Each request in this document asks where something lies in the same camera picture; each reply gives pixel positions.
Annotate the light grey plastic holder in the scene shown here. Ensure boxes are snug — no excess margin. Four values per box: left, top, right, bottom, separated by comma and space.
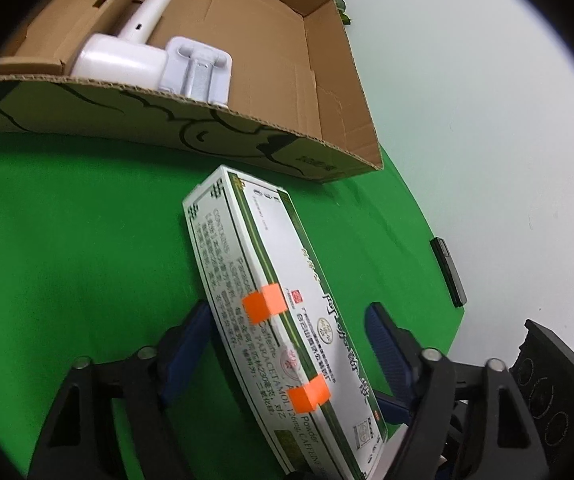
158, 36, 233, 107

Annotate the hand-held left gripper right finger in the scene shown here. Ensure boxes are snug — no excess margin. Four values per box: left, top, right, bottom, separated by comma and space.
365, 302, 550, 480

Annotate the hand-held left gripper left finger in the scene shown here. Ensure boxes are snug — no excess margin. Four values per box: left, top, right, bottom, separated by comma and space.
27, 300, 213, 480

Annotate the white handheld vacuum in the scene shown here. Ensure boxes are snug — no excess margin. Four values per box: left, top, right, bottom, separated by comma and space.
71, 0, 174, 92

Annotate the green tablecloth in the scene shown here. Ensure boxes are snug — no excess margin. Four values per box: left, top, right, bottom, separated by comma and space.
0, 132, 468, 480

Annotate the black rectangular device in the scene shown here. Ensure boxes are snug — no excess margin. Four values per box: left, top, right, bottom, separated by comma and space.
429, 236, 468, 309

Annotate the large cardboard box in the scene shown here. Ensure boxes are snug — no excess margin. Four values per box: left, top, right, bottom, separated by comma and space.
0, 0, 384, 183

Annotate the white green medicine box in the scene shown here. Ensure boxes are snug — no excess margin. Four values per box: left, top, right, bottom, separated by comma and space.
182, 165, 389, 480

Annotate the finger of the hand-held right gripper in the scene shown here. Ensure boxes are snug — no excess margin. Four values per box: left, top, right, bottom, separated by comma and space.
374, 392, 412, 423

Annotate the narrow cardboard box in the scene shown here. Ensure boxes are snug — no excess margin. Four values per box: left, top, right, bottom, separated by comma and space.
0, 0, 165, 78

